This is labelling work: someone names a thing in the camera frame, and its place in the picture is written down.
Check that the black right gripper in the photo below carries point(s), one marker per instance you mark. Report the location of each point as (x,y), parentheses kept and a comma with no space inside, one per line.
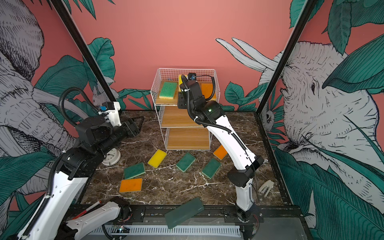
(183,100)

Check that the large dark green foam block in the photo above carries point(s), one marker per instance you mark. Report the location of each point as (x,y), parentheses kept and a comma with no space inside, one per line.
(184,212)

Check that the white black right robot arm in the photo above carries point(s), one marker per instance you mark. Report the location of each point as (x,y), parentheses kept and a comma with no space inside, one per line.
(209,114)

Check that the dark green sponge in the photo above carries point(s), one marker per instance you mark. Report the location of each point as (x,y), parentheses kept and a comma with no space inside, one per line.
(134,171)
(185,162)
(211,168)

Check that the white stapler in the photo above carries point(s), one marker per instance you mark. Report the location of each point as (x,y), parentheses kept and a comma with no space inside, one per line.
(265,188)

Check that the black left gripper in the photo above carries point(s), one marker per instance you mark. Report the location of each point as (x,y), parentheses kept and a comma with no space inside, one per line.
(127,127)

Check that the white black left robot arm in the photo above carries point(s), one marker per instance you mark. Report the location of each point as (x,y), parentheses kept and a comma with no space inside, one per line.
(67,176)

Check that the white wire three-tier shelf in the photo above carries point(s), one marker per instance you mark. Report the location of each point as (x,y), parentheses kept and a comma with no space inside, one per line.
(179,132)

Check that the red white marker pen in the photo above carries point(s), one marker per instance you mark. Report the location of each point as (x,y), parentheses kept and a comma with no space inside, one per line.
(87,210)

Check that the white ribbed front rail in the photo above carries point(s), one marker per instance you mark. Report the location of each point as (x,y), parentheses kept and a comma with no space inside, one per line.
(154,230)

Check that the orange sponge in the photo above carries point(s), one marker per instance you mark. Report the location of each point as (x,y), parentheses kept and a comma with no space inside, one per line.
(220,152)
(207,89)
(131,185)

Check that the bright green sponge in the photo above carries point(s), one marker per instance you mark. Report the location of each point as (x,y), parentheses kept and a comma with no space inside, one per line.
(168,90)

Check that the white alarm clock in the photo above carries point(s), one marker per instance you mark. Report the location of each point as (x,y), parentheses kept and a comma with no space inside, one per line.
(112,157)

